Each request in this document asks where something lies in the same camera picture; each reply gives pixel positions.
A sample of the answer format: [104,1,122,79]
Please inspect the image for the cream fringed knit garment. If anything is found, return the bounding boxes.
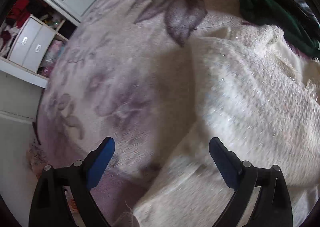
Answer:
[132,25,319,226]

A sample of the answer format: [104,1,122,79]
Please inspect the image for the dark green garment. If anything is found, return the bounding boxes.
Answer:
[239,0,319,58]

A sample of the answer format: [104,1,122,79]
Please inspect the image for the floral fleece bed blanket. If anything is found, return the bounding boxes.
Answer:
[27,0,320,227]

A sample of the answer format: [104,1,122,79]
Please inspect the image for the white two-drawer unit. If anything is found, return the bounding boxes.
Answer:
[8,15,56,73]

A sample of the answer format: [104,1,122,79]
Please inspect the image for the hanging red dark clothes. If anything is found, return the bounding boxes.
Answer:
[1,0,33,57]

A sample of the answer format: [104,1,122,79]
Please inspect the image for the pink items on shelf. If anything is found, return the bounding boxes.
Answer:
[37,40,65,78]

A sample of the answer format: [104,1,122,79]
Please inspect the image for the white wardrobe shelf board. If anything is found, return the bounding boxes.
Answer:
[0,57,49,89]

